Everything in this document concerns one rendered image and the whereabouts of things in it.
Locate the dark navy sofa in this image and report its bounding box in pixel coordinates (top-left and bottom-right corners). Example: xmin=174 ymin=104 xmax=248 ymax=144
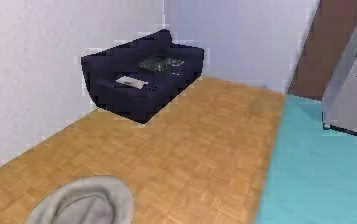
xmin=80 ymin=29 xmax=206 ymax=125

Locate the grey-green flat book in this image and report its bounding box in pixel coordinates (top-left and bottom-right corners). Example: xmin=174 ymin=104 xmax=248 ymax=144
xmin=138 ymin=56 xmax=186 ymax=73

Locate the white flat paper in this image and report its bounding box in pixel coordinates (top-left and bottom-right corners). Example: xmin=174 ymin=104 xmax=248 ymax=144
xmin=115 ymin=75 xmax=149 ymax=90

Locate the grey fridge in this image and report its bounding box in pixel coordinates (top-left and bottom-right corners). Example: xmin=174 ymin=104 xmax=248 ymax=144
xmin=321 ymin=0 xmax=357 ymax=140

